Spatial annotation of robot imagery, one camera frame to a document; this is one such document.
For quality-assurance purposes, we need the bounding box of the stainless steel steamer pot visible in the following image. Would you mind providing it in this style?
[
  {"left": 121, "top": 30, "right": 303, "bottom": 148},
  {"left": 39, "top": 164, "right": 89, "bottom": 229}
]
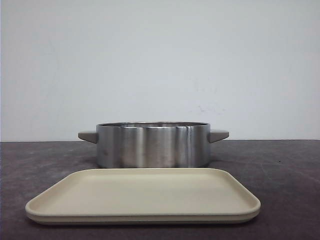
[{"left": 78, "top": 121, "right": 230, "bottom": 168}]

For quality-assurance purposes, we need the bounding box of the beige rectangular tray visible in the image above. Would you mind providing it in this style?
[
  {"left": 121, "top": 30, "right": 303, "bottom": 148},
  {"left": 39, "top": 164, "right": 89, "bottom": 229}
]
[{"left": 25, "top": 168, "right": 261, "bottom": 225}]

